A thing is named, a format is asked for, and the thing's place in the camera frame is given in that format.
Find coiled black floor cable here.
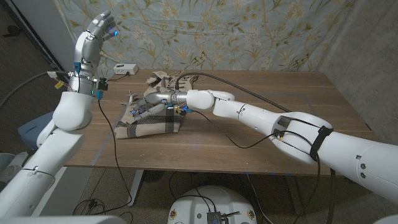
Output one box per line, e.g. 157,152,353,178
73,198,106,216

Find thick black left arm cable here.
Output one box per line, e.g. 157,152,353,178
0,71,68,108

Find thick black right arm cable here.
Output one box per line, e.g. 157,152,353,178
175,72,292,113

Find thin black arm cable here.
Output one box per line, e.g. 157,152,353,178
191,110,322,224
73,98,134,216

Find beige plaid scarf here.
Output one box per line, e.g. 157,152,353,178
113,70,200,139

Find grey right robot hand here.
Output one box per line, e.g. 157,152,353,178
130,91,189,121

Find black box on base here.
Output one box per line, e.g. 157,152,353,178
206,211,240,224

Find white toy plane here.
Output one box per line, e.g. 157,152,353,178
120,90,140,106

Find white power strip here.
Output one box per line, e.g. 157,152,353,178
113,63,139,76

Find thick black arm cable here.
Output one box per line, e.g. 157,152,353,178
175,72,292,113
0,71,68,108

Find black round fan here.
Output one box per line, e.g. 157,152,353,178
142,170,165,184

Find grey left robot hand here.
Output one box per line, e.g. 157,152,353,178
67,9,119,96

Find white table leg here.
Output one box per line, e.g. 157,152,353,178
126,169,145,207

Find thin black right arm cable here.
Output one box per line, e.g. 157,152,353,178
191,110,322,224

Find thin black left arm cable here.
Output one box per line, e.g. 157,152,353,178
73,98,134,216

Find grey table leg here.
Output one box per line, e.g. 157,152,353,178
285,175,305,217

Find blue-grey stool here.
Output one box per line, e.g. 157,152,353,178
17,111,55,149

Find black power strip cable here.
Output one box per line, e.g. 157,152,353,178
107,73,130,83

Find floral printed backdrop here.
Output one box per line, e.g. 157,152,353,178
52,0,357,91

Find black door handle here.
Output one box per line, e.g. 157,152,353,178
2,25,22,38

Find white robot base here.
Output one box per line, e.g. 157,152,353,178
167,185,258,224

